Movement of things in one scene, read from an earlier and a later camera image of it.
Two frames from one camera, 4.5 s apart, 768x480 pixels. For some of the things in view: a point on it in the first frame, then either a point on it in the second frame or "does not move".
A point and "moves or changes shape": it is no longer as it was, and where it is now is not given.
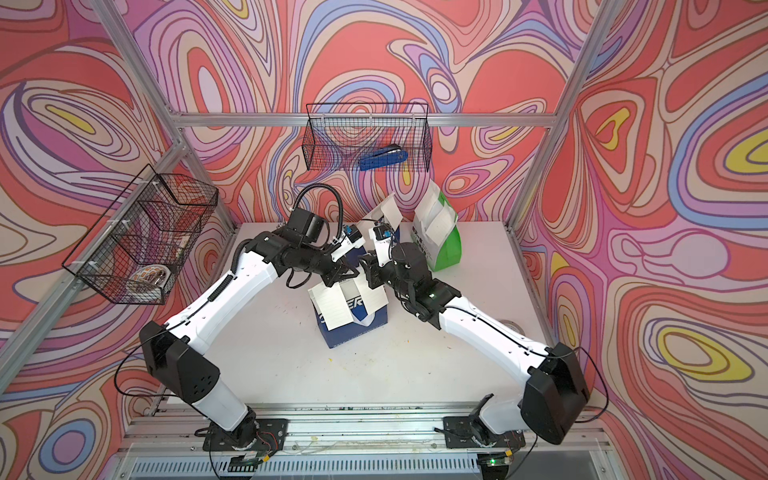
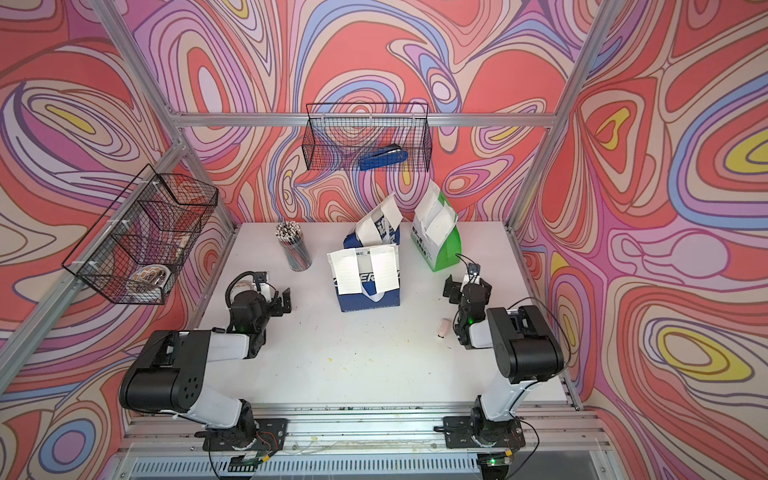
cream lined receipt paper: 373,299 moves or changes shape
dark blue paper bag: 362,324 moves or changes shape
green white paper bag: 434,229 does not move
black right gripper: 372,271 -> 452,290
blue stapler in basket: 389,154 does not move
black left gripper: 340,270 -> 277,311
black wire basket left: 133,254 does not move
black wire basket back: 337,135 does not move
